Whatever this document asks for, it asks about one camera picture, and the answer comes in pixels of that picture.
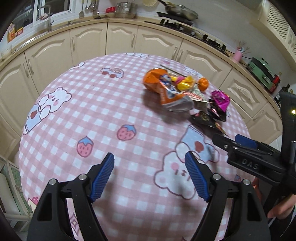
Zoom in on person's hand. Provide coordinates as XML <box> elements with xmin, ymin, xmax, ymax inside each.
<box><xmin>267</xmin><ymin>194</ymin><xmax>296</xmax><ymax>219</ymax></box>

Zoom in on pink utensil cup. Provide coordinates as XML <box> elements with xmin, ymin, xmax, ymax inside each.
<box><xmin>232</xmin><ymin>46</ymin><xmax>250</xmax><ymax>62</ymax></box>

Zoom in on black snack wrapper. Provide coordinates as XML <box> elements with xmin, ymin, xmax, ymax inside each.
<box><xmin>189</xmin><ymin>99</ymin><xmax>229</xmax><ymax>136</ymax></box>

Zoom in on chrome sink faucet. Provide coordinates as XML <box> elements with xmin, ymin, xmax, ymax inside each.
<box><xmin>37</xmin><ymin>4</ymin><xmax>53</xmax><ymax>32</ymax></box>

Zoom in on yellow candy wrapper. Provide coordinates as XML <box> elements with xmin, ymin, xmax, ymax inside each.
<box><xmin>170</xmin><ymin>76</ymin><xmax>196</xmax><ymax>91</ymax></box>

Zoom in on black gas stove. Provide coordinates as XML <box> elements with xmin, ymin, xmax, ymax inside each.
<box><xmin>145</xmin><ymin>12</ymin><xmax>230</xmax><ymax>57</ymax></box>

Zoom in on green electric grill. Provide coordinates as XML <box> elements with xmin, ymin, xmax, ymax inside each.
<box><xmin>247</xmin><ymin>57</ymin><xmax>280</xmax><ymax>94</ymax></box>

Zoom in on steel frying pan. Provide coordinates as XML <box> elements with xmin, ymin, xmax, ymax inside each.
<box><xmin>158</xmin><ymin>0</ymin><xmax>198</xmax><ymax>21</ymax></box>

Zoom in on pink checkered tablecloth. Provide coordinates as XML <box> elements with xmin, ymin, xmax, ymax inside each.
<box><xmin>18</xmin><ymin>53</ymin><xmax>252</xmax><ymax>240</ymax></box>

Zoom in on orange chip bag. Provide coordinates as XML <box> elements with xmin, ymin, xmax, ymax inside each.
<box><xmin>143</xmin><ymin>68</ymin><xmax>194</xmax><ymax>112</ymax></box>

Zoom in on magenta candy wrapper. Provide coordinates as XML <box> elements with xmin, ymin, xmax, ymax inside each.
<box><xmin>211</xmin><ymin>90</ymin><xmax>230</xmax><ymax>112</ymax></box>

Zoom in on steel pot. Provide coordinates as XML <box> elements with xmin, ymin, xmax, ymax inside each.
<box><xmin>114</xmin><ymin>2</ymin><xmax>137</xmax><ymax>19</ymax></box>

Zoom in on orange flower with stem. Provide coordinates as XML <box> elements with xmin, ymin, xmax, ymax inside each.
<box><xmin>159</xmin><ymin>64</ymin><xmax>210</xmax><ymax>93</ymax></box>

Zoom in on cream kitchen cabinets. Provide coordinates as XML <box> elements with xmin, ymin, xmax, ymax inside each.
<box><xmin>1</xmin><ymin>18</ymin><xmax>282</xmax><ymax>158</ymax></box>

